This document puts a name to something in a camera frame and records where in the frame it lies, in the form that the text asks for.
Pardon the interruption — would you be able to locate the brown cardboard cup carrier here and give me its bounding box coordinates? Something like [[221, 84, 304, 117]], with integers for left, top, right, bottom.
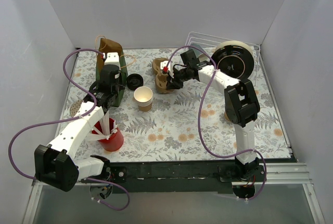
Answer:
[[152, 58, 173, 94]]

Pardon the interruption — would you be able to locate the stack of kraft paper cups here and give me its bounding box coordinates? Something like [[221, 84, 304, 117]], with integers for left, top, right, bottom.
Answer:
[[133, 86, 153, 112]]

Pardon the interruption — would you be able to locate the brown and green paper bag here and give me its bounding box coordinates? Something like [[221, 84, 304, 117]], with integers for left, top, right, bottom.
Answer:
[[93, 35, 128, 110]]

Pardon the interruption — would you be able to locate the single kraft paper cup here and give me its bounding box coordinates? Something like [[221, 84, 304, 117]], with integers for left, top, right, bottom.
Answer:
[[224, 112, 231, 123]]

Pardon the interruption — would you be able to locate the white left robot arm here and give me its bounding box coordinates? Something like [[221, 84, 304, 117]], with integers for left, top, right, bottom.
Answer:
[[34, 64, 123, 192]]

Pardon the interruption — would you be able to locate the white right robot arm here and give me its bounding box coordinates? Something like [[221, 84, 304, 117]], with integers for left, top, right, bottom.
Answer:
[[162, 44, 260, 181]]

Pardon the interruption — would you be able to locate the grey ceramic mug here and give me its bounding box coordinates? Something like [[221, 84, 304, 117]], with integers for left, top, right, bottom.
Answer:
[[190, 43, 210, 62]]

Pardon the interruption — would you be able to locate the small patterned bowl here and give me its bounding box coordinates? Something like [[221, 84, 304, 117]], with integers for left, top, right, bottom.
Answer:
[[69, 100, 83, 117]]

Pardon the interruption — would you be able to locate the floral table mat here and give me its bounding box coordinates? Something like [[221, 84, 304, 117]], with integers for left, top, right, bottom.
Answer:
[[72, 48, 291, 162]]

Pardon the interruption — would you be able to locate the black plate with cream rim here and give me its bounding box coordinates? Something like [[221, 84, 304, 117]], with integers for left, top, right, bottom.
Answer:
[[211, 41, 254, 80]]

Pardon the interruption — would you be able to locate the red cup with napkins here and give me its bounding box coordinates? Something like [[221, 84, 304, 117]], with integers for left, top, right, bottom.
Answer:
[[86, 112, 124, 152]]

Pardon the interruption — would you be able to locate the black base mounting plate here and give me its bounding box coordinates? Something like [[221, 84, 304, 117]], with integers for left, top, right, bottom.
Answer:
[[80, 160, 261, 195]]

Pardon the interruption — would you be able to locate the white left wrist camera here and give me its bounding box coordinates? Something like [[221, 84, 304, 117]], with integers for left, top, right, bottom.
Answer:
[[103, 52, 121, 69]]

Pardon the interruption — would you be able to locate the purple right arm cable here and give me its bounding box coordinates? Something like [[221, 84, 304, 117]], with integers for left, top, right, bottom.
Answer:
[[168, 47, 267, 201]]

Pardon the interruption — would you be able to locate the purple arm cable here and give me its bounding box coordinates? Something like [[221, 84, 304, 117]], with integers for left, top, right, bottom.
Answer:
[[168, 47, 267, 201], [7, 48, 130, 211]]

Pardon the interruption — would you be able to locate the white wire dish rack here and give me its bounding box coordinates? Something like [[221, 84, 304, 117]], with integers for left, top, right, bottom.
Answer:
[[185, 31, 261, 84]]

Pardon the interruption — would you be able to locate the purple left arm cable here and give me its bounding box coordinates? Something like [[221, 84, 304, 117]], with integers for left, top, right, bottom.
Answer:
[[7, 48, 130, 211]]

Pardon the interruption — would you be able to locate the aluminium frame rail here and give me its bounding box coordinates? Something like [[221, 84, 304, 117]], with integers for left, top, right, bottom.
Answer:
[[22, 164, 84, 224]]

